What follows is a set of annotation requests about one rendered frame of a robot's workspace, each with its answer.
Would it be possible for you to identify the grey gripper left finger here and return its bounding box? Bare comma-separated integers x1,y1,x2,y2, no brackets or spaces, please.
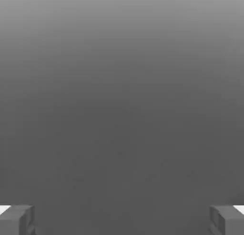
0,205,36,235

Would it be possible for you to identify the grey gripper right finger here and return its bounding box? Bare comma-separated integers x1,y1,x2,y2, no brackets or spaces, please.
209,205,244,235

